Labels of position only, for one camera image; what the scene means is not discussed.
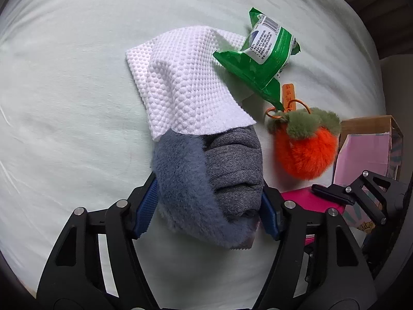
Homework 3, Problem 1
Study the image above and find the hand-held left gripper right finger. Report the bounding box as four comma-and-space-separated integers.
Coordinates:
257, 187, 379, 310

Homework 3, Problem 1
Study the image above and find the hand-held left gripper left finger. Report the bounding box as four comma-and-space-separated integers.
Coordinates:
36, 172, 162, 310

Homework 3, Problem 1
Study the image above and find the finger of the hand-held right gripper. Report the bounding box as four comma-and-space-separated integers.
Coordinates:
311, 170, 408, 227

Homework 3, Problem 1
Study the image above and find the blue-grey fluffy cloth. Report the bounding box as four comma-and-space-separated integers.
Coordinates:
152, 125, 265, 251

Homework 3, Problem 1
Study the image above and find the magenta zipper pouch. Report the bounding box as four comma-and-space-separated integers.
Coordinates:
280, 187, 343, 249

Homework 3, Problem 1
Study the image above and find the pink cardboard box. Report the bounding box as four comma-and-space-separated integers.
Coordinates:
333, 115, 404, 233

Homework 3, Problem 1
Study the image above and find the white dotted cloth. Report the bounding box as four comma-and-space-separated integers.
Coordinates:
125, 26, 257, 142

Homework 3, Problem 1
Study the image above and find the pale green bed sheet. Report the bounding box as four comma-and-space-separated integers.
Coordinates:
0, 0, 388, 301

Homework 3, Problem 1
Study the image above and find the green wet wipes packet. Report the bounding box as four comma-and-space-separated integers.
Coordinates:
212, 7, 301, 110

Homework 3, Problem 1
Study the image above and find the dark curtain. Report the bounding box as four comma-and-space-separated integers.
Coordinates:
332, 0, 413, 59

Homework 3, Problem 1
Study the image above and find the orange plush persimmon keychain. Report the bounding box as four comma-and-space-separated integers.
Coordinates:
265, 84, 342, 181

